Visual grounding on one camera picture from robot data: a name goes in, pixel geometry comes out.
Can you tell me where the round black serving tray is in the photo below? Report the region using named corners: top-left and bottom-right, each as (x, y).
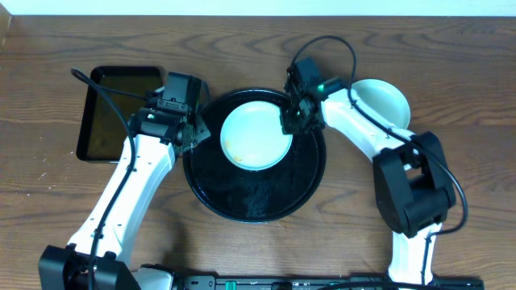
top-left (183, 88), bottom-right (327, 223)

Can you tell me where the black rectangular water tray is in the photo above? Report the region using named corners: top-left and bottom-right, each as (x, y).
top-left (76, 66), bottom-right (163, 163)

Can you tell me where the light blue plate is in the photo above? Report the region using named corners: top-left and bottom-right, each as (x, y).
top-left (352, 79), bottom-right (411, 129)
top-left (220, 101), bottom-right (293, 171)

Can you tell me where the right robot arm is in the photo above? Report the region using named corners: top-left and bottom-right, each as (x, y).
top-left (281, 77), bottom-right (456, 285)

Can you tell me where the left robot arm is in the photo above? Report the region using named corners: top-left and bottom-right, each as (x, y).
top-left (38, 108), bottom-right (210, 289)

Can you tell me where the light blue plate top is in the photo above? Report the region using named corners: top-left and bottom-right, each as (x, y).
top-left (352, 79), bottom-right (411, 129)

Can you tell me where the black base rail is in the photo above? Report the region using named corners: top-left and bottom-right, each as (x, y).
top-left (171, 274), bottom-right (485, 290)

